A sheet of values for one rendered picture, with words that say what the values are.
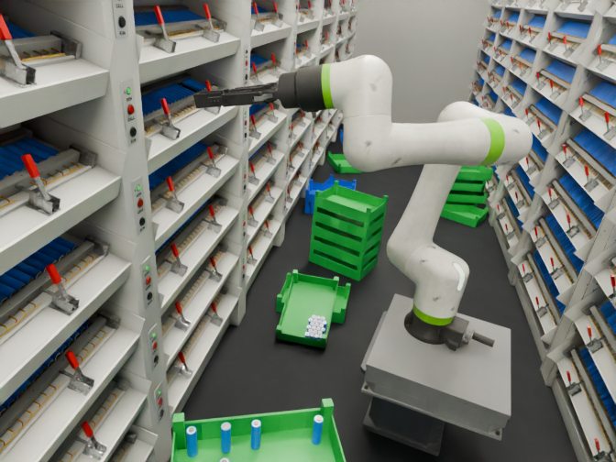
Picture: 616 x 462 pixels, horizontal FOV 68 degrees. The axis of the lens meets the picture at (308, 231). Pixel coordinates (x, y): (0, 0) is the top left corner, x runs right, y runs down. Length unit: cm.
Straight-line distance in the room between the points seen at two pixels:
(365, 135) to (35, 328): 69
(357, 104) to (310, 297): 121
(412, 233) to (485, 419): 53
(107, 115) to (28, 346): 41
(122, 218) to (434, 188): 85
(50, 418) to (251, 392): 86
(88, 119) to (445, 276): 94
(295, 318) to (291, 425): 101
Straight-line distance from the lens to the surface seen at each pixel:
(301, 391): 173
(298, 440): 99
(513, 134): 123
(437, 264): 133
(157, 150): 109
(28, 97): 76
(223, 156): 159
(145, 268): 109
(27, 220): 81
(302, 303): 200
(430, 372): 134
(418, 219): 140
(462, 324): 145
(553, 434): 189
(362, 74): 97
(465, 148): 113
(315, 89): 99
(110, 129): 94
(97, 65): 91
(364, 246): 221
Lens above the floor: 127
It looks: 28 degrees down
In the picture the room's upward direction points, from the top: 5 degrees clockwise
